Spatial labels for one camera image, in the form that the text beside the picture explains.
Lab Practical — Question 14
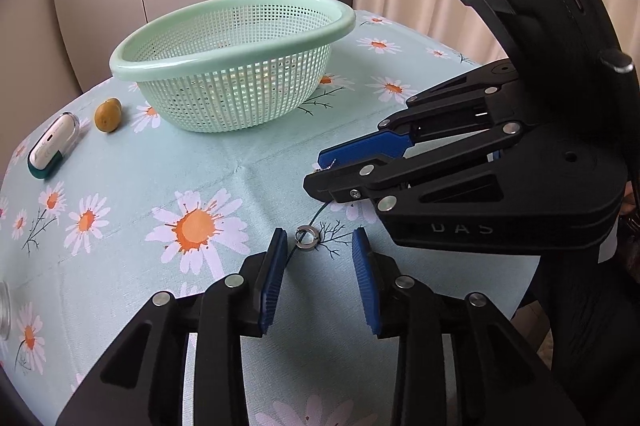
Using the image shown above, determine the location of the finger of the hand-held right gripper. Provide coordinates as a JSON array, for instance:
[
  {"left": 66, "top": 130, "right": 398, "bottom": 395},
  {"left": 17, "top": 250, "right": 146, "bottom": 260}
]
[
  {"left": 319, "top": 60, "right": 525, "bottom": 169},
  {"left": 302, "top": 129, "right": 525, "bottom": 213}
]

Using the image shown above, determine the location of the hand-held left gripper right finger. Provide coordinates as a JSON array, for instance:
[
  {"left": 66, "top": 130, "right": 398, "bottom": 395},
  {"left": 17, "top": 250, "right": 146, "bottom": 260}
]
[{"left": 351, "top": 227, "right": 586, "bottom": 426}]

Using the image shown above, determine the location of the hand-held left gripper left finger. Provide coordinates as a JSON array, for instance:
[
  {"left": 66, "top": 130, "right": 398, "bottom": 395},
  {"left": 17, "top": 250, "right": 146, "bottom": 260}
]
[{"left": 55, "top": 227, "right": 289, "bottom": 426}]

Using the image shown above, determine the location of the silver ring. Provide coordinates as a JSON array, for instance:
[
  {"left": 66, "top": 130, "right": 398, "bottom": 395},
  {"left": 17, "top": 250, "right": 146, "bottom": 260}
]
[{"left": 294, "top": 226, "right": 317, "bottom": 251}]

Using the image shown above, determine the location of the green plastic basket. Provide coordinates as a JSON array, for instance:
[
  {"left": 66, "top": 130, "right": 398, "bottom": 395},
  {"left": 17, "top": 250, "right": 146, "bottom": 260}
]
[{"left": 109, "top": 0, "right": 357, "bottom": 134}]

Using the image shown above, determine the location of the daisy print tablecloth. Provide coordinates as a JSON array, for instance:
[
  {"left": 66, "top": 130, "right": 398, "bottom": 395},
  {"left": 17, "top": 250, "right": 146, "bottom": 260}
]
[{"left": 0, "top": 9, "right": 551, "bottom": 426}]

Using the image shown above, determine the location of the small yellow fruit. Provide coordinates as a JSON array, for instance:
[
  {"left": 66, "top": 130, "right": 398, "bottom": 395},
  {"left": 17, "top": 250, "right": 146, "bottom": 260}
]
[{"left": 94, "top": 98, "right": 122, "bottom": 133}]

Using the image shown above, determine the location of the white and teal case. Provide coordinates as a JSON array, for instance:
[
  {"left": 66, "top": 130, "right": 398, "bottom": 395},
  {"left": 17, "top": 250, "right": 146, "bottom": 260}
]
[{"left": 27, "top": 112, "right": 81, "bottom": 180}]

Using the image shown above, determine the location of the glass water bottle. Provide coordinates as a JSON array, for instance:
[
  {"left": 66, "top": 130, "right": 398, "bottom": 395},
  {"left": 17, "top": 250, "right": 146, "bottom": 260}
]
[{"left": 0, "top": 279, "right": 12, "bottom": 342}]

